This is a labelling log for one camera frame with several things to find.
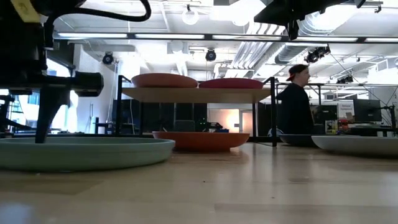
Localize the white hanging ring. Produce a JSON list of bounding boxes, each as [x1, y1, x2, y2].
[[182, 7, 200, 26]]

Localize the dark background monitor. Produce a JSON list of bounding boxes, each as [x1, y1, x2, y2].
[[353, 99, 382, 123]]

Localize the silver ventilation duct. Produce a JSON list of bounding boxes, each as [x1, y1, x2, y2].
[[274, 17, 343, 65]]

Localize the terracotta orange plate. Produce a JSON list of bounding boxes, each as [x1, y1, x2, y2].
[[152, 131, 251, 152]]

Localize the black overhead light bar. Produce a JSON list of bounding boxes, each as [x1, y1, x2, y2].
[[52, 30, 398, 44]]

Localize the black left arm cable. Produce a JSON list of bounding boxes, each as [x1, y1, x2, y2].
[[73, 0, 152, 23]]

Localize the large glass window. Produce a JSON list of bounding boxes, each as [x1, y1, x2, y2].
[[0, 55, 78, 133]]

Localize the wooden shelf with black frame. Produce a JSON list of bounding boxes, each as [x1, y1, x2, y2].
[[115, 75, 278, 147]]

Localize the dark office partition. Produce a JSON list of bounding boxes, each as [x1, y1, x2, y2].
[[111, 98, 208, 133]]

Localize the light pink plate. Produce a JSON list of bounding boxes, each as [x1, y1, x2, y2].
[[131, 76, 199, 89]]

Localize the black dish rack frame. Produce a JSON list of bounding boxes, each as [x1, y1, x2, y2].
[[0, 93, 398, 147]]

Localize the pale grey plate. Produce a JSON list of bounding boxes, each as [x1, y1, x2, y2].
[[312, 135, 398, 157]]

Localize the dark grey plate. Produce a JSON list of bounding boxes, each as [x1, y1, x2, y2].
[[279, 133, 318, 148]]

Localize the white printed sign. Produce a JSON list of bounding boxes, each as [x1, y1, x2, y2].
[[337, 102, 355, 121]]

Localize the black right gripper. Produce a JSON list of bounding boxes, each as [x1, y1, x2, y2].
[[254, 0, 368, 41]]

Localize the yellow tag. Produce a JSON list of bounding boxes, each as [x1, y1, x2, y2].
[[11, 0, 41, 24]]

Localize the sage green plate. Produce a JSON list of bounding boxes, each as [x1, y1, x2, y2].
[[0, 136, 176, 172]]

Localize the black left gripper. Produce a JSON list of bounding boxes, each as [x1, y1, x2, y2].
[[0, 0, 105, 144]]

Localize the person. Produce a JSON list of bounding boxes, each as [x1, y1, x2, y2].
[[275, 63, 315, 135]]

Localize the lit doorway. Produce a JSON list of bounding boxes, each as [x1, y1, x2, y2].
[[239, 109, 254, 137]]

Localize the magenta plate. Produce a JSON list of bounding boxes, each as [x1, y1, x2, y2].
[[198, 77, 264, 90]]

